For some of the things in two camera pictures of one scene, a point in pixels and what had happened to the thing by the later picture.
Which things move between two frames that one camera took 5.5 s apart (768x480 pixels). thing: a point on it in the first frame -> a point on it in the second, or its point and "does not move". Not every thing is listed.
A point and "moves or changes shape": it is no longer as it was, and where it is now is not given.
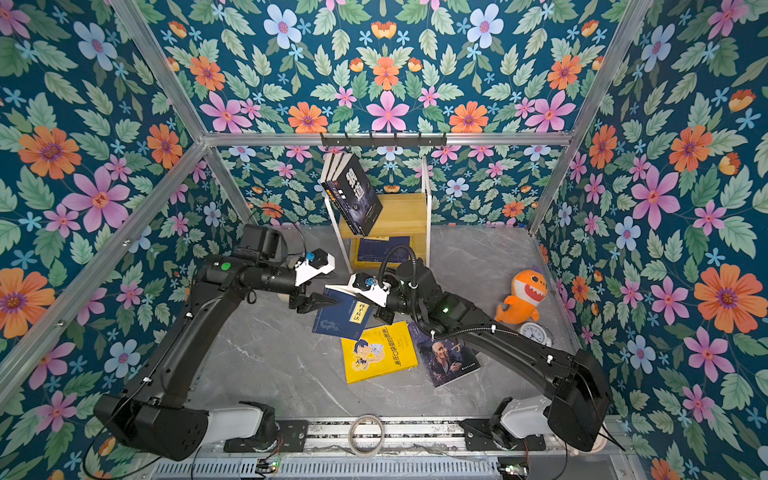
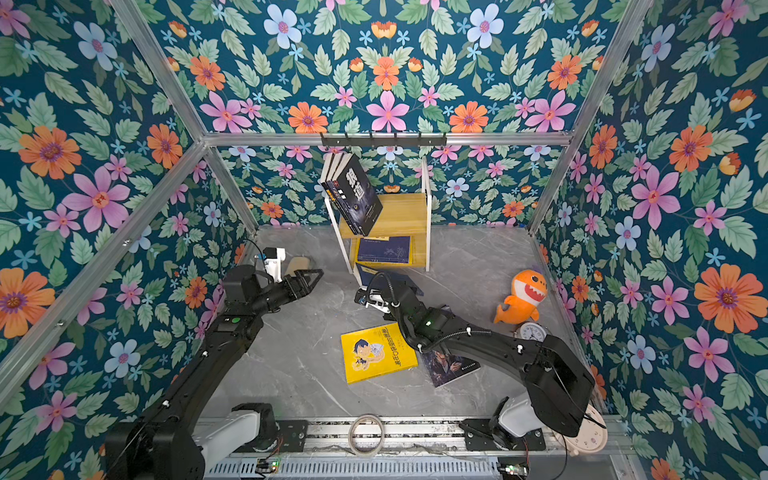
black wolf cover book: [358, 195] does not move
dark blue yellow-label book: [375, 248] does not move
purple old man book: [443, 360] does not move
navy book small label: [344, 318] moves or changes shape
